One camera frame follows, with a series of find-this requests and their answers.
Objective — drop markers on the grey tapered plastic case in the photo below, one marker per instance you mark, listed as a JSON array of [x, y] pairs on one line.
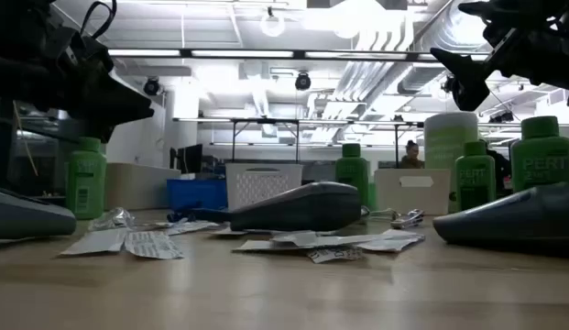
[[302, 206], [27, 215], [517, 220]]

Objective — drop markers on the white LED light strip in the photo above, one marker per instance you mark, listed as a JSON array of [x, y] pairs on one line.
[[357, 55], [144, 52], [243, 53], [422, 57]]

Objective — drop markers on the plastic-wrapped metal nail clipper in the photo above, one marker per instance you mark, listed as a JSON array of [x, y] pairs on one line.
[[112, 219]]

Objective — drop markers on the white bandage packet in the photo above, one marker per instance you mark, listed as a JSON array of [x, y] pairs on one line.
[[261, 246], [224, 232], [298, 237], [97, 241], [394, 239], [152, 245], [334, 254], [192, 226]]

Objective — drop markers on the white perforated plastic basket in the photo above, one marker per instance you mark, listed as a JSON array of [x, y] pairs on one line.
[[263, 183]]

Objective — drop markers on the person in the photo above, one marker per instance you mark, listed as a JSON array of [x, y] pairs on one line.
[[500, 167], [411, 156]]

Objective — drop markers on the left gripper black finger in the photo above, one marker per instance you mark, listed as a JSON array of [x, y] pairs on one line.
[[123, 103], [103, 128]]

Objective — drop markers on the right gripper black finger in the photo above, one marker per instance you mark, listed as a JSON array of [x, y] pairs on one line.
[[469, 84], [495, 10]]

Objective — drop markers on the black ceiling spotlight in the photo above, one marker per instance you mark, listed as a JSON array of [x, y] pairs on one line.
[[151, 86], [446, 84], [303, 81]]

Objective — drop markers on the black overhead frame bar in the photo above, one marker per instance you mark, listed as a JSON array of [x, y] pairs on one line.
[[299, 54]]

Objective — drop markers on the disinfecting wipes canister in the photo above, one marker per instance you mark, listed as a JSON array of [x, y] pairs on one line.
[[449, 137]]

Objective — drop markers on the blue disposable razor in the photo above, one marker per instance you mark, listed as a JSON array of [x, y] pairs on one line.
[[206, 215]]

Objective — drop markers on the black computer monitor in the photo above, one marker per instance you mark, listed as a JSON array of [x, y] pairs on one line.
[[190, 158]]

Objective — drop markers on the blue plastic bin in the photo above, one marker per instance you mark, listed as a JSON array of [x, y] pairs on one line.
[[197, 192]]

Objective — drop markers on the green Pert shampoo bottle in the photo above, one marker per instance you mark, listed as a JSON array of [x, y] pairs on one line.
[[85, 183], [352, 172], [475, 183], [543, 160]]

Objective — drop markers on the slim silver metal tool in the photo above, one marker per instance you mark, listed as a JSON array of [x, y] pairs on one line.
[[380, 213]]

